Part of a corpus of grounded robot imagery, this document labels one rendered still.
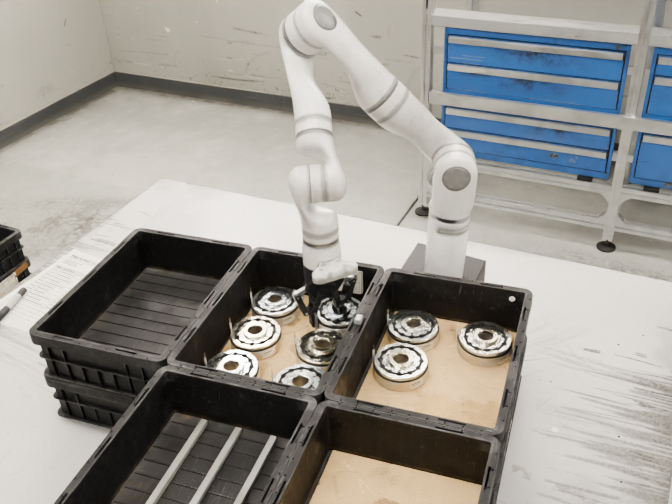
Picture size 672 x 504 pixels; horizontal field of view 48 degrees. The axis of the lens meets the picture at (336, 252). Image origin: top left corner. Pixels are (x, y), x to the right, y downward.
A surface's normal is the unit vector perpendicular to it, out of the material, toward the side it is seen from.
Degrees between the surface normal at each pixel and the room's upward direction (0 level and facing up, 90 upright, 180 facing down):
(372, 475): 0
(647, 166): 90
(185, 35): 90
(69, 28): 90
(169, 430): 0
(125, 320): 0
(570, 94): 90
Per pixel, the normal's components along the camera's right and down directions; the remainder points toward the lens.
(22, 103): 0.90, 0.21
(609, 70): -0.43, 0.51
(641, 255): -0.04, -0.83
